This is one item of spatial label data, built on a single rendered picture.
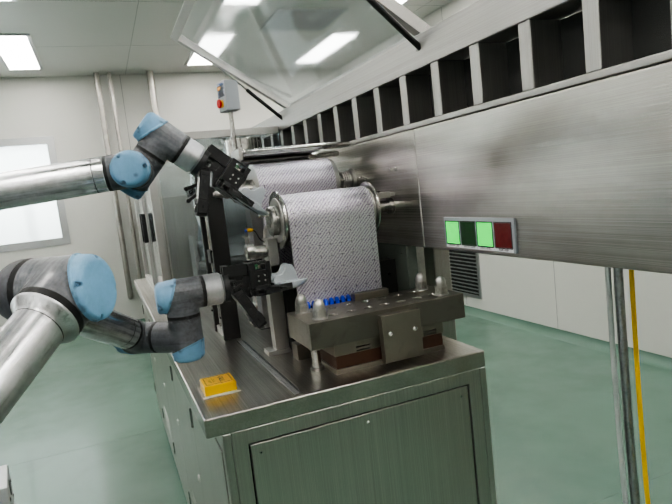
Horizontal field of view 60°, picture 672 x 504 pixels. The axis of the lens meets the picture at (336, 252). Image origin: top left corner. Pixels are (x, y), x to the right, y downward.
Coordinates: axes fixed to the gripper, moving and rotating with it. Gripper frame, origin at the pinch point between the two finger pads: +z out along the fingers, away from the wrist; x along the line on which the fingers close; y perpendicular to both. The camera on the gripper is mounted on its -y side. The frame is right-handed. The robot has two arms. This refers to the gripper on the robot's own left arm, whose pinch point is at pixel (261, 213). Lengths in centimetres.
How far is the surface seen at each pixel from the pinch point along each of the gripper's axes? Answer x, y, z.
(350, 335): -25.5, -15.2, 26.1
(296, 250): -5.7, -3.5, 11.2
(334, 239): -5.7, 4.2, 18.3
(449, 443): -31, -25, 59
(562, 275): 188, 113, 258
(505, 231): -48, 18, 33
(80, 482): 164, -140, 32
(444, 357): -30, -8, 48
